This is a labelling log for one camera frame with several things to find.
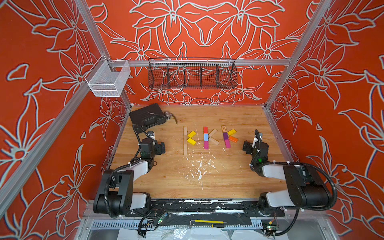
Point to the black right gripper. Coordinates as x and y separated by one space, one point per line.
250 150

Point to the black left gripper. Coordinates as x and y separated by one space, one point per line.
158 151

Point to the orange block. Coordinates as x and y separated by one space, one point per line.
233 139

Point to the yellow block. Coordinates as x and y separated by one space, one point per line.
232 132
192 134
191 141

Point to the purple block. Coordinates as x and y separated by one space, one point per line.
226 136

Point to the printed wooden block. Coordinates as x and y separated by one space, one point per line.
224 129

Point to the pale wooden block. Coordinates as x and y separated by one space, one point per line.
212 133

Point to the magenta block front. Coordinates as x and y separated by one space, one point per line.
228 144

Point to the natural wooden block angled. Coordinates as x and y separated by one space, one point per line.
185 149

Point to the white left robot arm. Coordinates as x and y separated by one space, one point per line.
115 196

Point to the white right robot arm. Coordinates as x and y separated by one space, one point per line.
308 187

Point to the black plastic tool case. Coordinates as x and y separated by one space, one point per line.
147 117

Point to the metal ball valve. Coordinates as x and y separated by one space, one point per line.
170 116

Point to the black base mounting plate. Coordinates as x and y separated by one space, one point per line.
247 207

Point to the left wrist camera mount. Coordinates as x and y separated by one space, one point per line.
151 134

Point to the black wire basket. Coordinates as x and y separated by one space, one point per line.
181 73

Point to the white wire basket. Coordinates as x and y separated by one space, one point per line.
108 78

